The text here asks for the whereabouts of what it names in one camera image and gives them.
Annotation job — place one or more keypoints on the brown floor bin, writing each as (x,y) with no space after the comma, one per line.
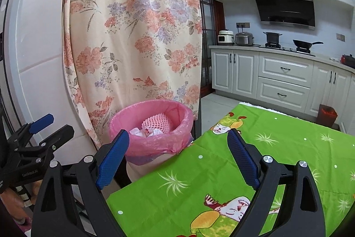
(327,115)

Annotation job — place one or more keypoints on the person's left hand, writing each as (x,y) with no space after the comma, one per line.
(14,203)

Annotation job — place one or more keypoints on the white lower kitchen cabinets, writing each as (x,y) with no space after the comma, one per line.
(283,70)

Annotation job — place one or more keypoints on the silver rice cooker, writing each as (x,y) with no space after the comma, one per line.
(244,39)

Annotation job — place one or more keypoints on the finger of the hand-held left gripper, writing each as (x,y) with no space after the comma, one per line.
(61,137)
(41,121)

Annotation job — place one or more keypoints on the black clay pot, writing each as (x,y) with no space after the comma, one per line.
(349,60)

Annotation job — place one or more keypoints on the black gas stove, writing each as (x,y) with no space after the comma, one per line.
(285,49)

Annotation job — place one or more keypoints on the black range hood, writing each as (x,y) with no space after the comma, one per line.
(285,6)

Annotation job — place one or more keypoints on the grey wall outlet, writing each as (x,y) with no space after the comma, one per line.
(340,37)

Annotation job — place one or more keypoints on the green printed tablecloth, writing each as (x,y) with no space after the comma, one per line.
(222,170)

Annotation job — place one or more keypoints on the black frying pan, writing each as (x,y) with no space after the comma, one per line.
(303,44)

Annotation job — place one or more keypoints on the floral curtain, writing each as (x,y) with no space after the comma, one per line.
(133,31)

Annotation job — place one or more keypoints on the pink foam fruit net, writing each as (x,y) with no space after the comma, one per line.
(158,121)

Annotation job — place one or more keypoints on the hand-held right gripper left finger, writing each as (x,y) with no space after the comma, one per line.
(113,159)

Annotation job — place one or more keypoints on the white rice cooker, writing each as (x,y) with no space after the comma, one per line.
(226,37)

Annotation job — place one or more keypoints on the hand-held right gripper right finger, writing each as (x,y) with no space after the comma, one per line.
(244,159)

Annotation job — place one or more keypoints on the grey cooking pot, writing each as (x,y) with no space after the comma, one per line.
(272,37)

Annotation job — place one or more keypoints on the wooden glass door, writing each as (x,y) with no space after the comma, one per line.
(206,31)

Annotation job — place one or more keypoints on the trash bin with pink bag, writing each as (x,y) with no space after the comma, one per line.
(155,144)

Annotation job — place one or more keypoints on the wall socket with plugs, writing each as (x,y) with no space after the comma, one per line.
(243,25)

